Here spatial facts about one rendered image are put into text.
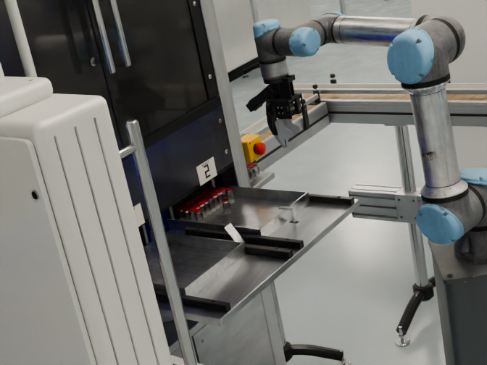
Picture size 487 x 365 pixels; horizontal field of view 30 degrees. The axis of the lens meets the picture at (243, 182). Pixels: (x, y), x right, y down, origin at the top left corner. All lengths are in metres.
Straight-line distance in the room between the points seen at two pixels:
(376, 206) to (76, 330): 2.12
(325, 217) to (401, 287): 1.46
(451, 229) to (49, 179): 1.07
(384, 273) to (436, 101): 2.04
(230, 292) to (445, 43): 0.80
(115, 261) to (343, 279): 2.56
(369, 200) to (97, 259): 2.10
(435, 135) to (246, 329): 1.07
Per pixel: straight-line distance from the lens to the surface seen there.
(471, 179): 2.35
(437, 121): 2.20
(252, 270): 2.37
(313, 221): 2.58
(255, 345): 3.02
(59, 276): 1.63
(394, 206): 3.55
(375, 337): 3.68
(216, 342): 2.85
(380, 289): 4.01
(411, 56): 2.13
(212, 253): 2.50
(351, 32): 2.43
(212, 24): 2.73
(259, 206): 2.74
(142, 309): 1.73
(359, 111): 3.44
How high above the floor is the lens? 1.92
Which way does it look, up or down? 21 degrees down
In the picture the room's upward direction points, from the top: 12 degrees counter-clockwise
